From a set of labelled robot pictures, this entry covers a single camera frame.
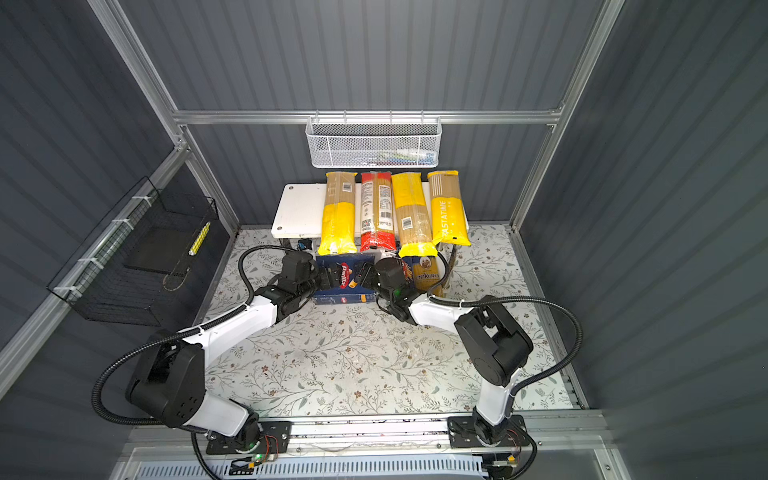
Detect white wire mesh basket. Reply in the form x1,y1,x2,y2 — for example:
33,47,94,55
305,118,443,170

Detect white two-tier shelf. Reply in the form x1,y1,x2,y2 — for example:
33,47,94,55
271,179,472,301

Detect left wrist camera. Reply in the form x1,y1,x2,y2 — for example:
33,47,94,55
297,238,313,251

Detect blue Barilla pasta box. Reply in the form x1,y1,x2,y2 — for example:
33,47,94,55
313,253,375,305

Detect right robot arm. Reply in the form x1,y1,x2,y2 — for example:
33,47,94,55
352,251,584,446

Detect blue yellow spaghetti bag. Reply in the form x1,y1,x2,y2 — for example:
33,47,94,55
405,256,443,292

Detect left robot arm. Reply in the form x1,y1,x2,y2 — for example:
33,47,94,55
91,246,342,452

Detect yellow brush in basket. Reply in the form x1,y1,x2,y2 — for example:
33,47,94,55
188,221,211,257

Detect items in white basket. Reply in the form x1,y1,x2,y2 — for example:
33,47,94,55
350,148,438,168

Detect yellow clear spaghetti bag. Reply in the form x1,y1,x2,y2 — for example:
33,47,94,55
318,172,358,256

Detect yellow barcode spaghetti bag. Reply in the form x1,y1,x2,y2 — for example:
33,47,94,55
392,172,437,257

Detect red yellow spaghetti bag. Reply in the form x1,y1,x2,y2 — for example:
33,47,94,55
361,172,396,251

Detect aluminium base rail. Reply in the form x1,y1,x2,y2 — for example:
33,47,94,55
118,410,613,462

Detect black wire basket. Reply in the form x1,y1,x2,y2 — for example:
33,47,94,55
47,182,222,330

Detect yellow Pastatime spaghetti bag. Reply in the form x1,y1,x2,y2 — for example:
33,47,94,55
428,171,471,246

